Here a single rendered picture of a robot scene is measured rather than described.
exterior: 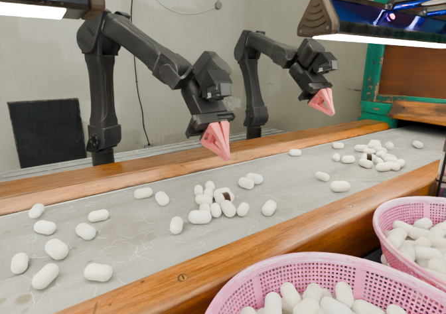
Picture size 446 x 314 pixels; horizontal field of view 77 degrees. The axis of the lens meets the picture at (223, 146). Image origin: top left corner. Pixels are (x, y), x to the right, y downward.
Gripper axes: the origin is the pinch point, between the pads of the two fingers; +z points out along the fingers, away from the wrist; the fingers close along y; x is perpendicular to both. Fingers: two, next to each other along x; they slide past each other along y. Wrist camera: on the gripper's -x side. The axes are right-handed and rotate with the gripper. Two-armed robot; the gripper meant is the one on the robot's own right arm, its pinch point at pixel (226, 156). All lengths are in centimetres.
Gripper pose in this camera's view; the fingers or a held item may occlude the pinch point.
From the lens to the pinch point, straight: 58.0
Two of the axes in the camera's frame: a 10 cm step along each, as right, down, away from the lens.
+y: 8.4, -1.5, 5.2
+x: -3.5, 5.8, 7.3
